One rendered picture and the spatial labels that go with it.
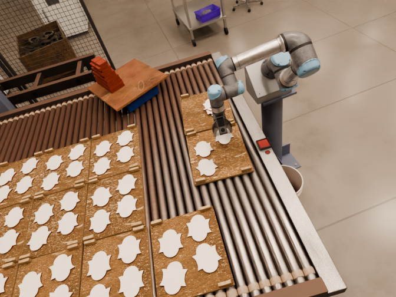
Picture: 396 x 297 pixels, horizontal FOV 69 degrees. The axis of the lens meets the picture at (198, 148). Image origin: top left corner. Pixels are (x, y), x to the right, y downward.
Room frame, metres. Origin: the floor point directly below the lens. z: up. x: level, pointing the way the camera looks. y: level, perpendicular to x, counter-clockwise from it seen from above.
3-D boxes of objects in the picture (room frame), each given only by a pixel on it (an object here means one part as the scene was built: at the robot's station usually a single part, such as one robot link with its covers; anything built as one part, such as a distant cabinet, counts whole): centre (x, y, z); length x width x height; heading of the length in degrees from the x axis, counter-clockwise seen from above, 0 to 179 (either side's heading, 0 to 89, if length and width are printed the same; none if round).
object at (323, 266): (1.32, -0.39, 0.89); 2.08 x 0.09 x 0.06; 179
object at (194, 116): (1.61, -0.14, 0.93); 0.41 x 0.35 x 0.02; 174
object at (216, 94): (1.22, -0.17, 1.32); 0.09 x 0.08 x 0.11; 94
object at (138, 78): (2.12, 0.40, 1.03); 0.50 x 0.50 x 0.02; 30
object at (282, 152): (1.70, -0.67, 0.44); 0.38 x 0.38 x 0.87; 6
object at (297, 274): (1.32, -0.27, 0.90); 1.95 x 0.05 x 0.05; 179
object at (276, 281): (1.32, -0.17, 0.90); 1.95 x 0.05 x 0.05; 179
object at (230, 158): (1.19, -0.11, 0.93); 0.41 x 0.35 x 0.02; 176
